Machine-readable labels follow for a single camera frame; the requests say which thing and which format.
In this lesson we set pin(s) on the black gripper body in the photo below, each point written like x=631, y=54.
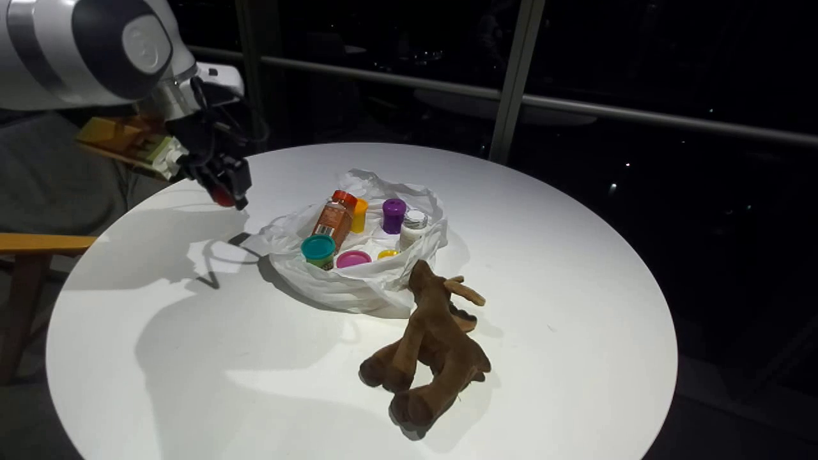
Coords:
x=208, y=150

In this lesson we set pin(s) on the teal lid dough tub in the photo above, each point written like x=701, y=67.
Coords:
x=317, y=248

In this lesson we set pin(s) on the orange cap spice bottle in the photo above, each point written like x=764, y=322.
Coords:
x=332, y=218

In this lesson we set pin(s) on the white plastic bag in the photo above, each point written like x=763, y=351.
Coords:
x=357, y=284

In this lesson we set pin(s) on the purple dough tub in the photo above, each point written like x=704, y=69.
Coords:
x=393, y=216

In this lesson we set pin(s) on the white lid glass jar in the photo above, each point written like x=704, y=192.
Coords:
x=414, y=221

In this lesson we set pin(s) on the brown plush moose toy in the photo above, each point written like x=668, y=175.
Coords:
x=430, y=349

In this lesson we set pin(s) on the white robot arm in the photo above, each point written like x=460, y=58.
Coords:
x=93, y=52

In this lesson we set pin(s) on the grey wooden armchair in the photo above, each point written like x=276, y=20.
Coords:
x=42, y=195

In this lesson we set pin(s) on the grey window post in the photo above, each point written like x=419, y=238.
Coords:
x=515, y=80

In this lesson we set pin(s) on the grey horizontal window rail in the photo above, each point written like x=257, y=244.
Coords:
x=553, y=103

